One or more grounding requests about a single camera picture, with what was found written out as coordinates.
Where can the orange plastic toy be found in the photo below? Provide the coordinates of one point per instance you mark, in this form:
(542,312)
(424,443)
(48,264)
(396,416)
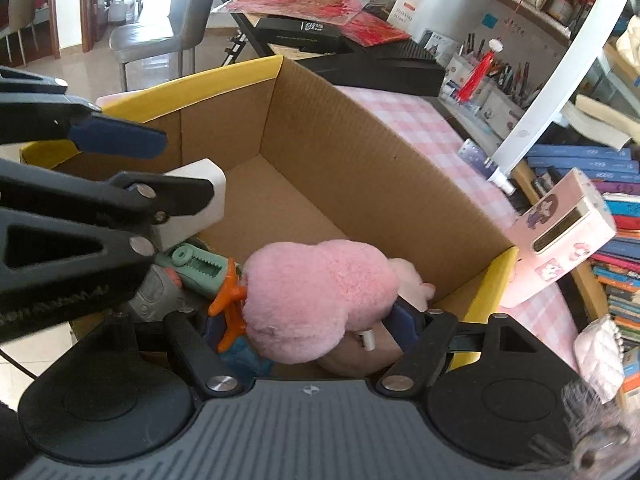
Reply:
(230,305)

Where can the grey fuzzy tuft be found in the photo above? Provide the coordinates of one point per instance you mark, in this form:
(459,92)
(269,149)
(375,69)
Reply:
(600,425)

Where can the blue plastic toy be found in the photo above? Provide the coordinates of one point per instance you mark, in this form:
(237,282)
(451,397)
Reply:
(245,357)

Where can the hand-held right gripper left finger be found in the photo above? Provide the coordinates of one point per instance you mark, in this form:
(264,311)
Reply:
(195,351)

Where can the pink cartoon humidifier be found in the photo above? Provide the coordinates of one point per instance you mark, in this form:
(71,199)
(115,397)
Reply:
(555,230)

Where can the white pen holder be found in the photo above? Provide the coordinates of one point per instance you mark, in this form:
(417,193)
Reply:
(500,110)
(462,77)

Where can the mint green toy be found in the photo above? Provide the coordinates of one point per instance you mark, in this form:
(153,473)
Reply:
(200,267)

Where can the row of colourful books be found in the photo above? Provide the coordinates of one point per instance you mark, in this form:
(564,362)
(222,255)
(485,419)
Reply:
(615,240)

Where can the purple spray bottle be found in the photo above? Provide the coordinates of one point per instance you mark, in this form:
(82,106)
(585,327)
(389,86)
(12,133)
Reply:
(485,165)

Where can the white quilted pearl handbag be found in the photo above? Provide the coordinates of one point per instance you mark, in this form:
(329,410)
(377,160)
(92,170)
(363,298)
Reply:
(629,50)

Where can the red tassel ornament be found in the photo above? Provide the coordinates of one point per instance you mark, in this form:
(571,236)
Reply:
(480,72)

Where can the white wooden bookshelf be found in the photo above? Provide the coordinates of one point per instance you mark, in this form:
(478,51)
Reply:
(550,85)

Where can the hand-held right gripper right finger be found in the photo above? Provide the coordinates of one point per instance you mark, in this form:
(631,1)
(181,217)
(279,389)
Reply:
(407,327)

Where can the white straw box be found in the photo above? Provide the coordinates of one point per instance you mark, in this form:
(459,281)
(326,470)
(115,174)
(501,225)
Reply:
(405,12)

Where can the white card tag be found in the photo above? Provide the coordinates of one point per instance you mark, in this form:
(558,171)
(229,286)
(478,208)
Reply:
(210,175)

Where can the yellow cardboard box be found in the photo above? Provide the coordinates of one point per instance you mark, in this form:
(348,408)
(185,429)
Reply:
(320,160)

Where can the pink plush pig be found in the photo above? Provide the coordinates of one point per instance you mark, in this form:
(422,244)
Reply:
(315,300)

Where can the grey chair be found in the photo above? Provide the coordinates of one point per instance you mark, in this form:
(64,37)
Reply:
(20,10)
(165,15)

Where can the red plastic bag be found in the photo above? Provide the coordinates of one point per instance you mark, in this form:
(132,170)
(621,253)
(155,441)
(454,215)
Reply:
(300,2)

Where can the black electronic keyboard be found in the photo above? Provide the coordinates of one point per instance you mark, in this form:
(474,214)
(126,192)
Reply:
(390,67)

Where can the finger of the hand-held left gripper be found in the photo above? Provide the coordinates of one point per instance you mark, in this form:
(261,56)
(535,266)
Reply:
(150,200)
(120,137)

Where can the black case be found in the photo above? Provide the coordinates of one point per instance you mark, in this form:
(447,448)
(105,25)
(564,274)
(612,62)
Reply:
(300,35)

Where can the small picture card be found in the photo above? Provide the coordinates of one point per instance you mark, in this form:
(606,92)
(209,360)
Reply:
(440,42)

